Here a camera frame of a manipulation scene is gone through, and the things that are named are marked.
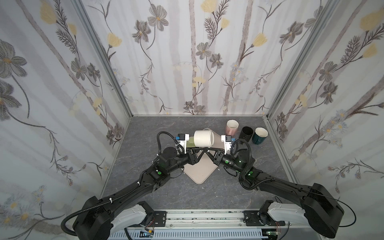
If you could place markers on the white perforated cable duct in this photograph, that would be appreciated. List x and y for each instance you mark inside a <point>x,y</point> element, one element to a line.
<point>196,234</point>

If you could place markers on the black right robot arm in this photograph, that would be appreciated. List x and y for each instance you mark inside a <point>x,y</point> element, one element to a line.
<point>323,212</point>

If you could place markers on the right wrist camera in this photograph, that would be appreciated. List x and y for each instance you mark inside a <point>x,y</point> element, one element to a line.
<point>228,141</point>

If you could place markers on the dark teal mug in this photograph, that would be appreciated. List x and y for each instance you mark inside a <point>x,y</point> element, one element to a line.
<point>259,135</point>

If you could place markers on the beige plastic tray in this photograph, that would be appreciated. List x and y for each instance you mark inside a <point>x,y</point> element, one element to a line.
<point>200,171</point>

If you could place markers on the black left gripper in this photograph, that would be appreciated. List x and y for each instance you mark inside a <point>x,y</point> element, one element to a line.
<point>192,155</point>

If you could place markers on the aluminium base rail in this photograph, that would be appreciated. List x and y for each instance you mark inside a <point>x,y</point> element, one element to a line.
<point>274,221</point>

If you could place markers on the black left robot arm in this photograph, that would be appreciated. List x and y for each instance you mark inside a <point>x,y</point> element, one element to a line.
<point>95,221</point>

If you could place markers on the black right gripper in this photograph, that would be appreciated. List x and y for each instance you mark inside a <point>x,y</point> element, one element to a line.
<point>218,156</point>

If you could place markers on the pink mug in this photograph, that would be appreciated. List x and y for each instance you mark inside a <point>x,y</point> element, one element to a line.
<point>231,127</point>

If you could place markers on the cream white mug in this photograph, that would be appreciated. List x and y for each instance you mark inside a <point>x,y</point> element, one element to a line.
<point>204,138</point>

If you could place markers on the black mug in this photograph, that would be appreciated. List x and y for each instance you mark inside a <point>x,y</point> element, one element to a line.
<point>246,133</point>

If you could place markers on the light green mug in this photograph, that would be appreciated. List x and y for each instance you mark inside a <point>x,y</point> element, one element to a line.
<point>191,143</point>

